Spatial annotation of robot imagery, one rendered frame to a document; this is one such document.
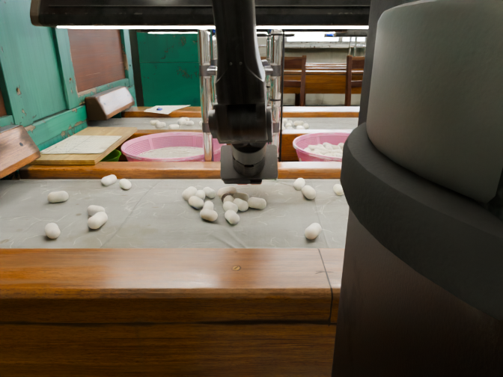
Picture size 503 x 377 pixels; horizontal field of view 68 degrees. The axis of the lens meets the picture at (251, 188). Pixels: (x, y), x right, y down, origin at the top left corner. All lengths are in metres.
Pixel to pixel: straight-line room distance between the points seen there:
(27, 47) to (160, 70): 2.46
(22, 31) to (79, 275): 0.67
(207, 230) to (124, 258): 0.15
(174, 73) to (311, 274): 3.06
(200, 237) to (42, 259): 0.21
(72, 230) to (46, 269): 0.15
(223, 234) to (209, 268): 0.13
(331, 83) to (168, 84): 1.41
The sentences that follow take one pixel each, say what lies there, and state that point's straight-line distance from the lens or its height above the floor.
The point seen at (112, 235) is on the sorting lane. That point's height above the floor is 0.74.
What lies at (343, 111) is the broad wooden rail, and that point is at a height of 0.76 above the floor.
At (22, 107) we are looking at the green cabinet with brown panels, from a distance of 0.98.
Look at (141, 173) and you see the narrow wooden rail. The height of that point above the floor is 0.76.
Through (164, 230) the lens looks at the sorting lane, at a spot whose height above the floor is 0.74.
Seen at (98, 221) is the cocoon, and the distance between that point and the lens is 0.64.
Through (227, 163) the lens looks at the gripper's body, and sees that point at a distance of 0.67.
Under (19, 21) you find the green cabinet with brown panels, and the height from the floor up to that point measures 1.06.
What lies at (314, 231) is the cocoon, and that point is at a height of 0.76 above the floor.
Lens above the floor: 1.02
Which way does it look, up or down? 22 degrees down
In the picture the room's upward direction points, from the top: straight up
